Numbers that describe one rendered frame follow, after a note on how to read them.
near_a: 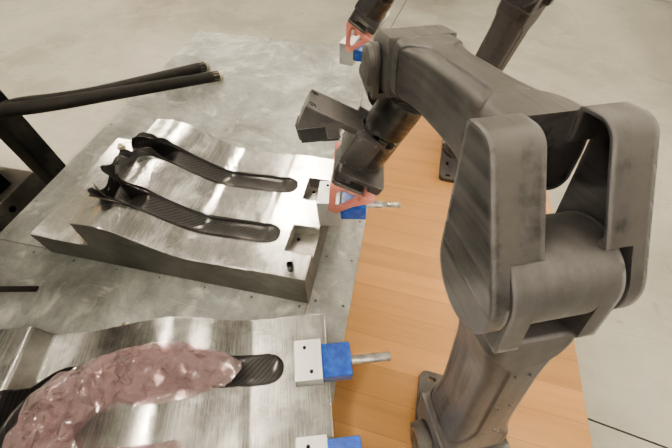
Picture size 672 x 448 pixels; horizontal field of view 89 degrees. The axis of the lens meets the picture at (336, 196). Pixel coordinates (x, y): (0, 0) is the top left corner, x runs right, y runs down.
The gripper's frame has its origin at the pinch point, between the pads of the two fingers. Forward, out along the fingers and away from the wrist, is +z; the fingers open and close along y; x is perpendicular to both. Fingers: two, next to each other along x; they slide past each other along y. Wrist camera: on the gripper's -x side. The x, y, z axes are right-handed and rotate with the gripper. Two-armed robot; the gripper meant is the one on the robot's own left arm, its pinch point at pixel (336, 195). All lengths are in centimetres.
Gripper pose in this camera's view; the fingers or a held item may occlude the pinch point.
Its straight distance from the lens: 54.3
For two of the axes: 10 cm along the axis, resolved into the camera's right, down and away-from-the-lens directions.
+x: 9.0, 3.6, 2.6
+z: -4.3, 6.0, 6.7
